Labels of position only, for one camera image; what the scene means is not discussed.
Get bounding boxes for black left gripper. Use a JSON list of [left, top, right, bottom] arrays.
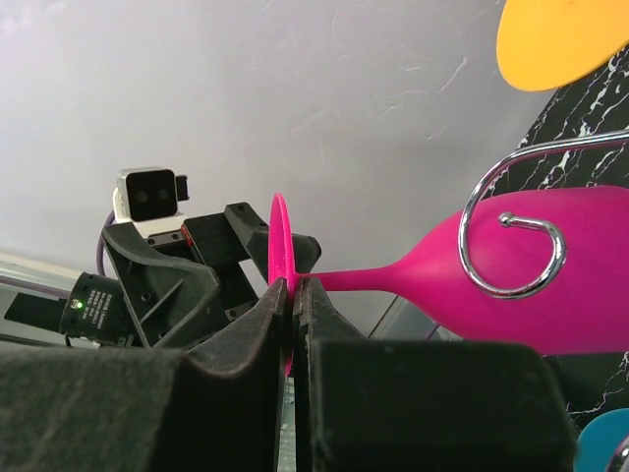
[[59, 202, 321, 348]]

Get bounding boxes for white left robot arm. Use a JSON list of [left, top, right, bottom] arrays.
[[1, 203, 271, 349]]

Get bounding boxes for orange wine glass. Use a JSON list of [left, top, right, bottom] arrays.
[[495, 0, 628, 91]]

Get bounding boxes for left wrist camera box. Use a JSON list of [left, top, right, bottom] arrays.
[[112, 166, 190, 239]]

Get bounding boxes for pink wine glass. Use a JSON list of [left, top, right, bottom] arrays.
[[267, 186, 629, 379]]

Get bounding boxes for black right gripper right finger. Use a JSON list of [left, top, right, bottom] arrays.
[[293, 278, 577, 471]]

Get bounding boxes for chrome wire wine glass rack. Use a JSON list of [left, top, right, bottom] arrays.
[[457, 130, 629, 472]]

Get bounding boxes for blue wine glass right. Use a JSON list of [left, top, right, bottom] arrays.
[[573, 408, 628, 472]]

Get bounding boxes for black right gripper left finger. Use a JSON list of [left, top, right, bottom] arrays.
[[1, 280, 287, 471]]

